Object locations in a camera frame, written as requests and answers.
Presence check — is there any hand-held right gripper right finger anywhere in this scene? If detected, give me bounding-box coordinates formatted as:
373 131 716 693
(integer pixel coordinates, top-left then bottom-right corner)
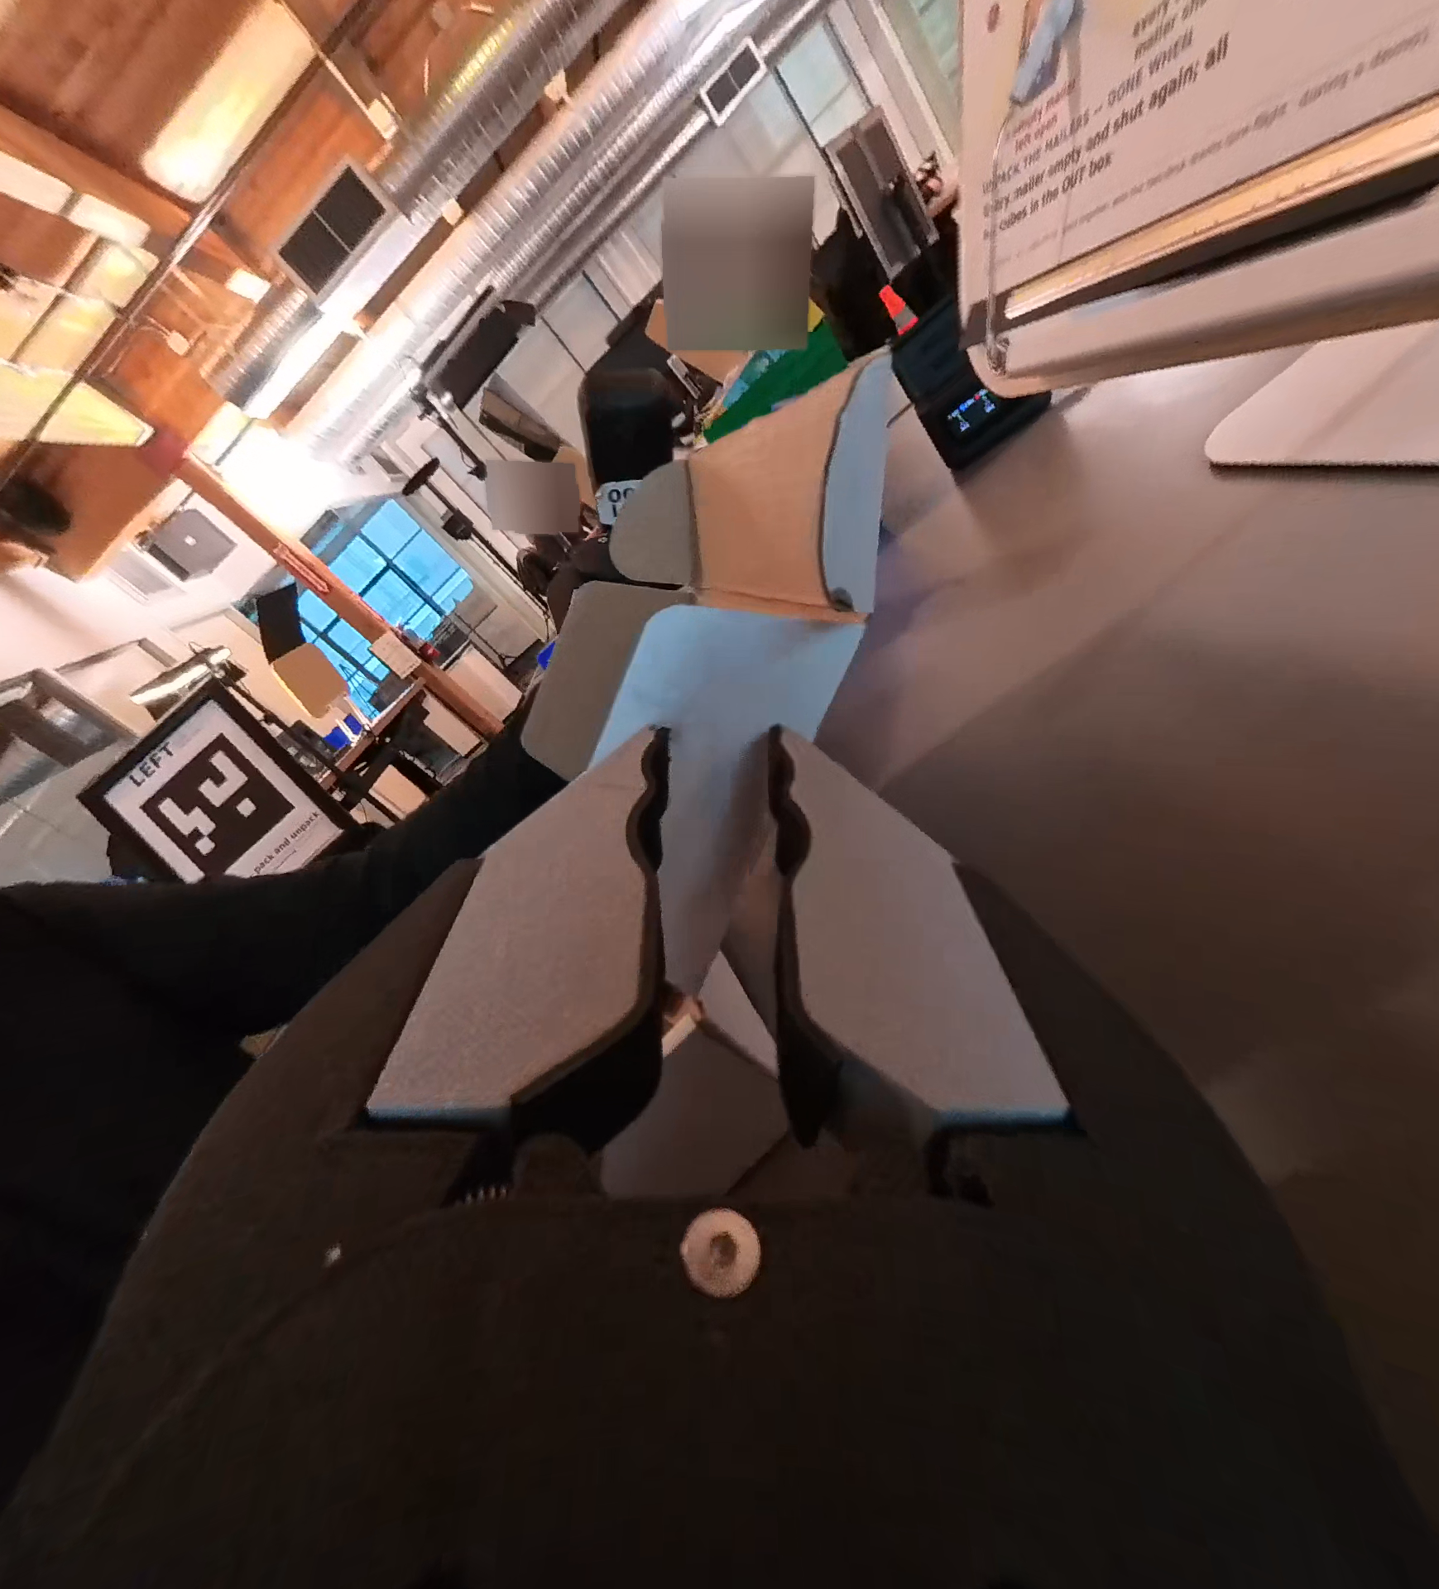
766 725 1071 1151

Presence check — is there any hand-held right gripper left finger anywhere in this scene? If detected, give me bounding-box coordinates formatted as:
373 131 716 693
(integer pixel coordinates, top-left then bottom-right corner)
365 723 673 1154

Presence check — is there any white mailer box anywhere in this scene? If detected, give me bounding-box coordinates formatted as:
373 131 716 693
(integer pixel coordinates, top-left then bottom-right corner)
521 348 889 1199

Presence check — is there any green plastic bin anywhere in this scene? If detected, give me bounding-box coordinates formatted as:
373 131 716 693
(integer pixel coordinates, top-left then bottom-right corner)
705 325 856 446

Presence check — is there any large window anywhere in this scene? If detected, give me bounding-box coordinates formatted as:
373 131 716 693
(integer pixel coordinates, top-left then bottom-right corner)
297 496 476 687

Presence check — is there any ceiling air vent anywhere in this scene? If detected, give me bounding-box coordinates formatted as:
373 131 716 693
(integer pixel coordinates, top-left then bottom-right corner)
275 161 395 295

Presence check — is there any black electronic device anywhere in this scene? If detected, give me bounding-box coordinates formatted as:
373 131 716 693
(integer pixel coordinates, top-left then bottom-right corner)
890 295 1053 473

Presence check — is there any printed instruction sheet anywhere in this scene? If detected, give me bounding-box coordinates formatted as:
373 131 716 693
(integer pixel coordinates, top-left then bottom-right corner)
980 0 1439 262

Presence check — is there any silver ventilation duct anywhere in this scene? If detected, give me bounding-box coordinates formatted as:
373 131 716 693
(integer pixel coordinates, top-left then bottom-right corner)
204 0 832 423

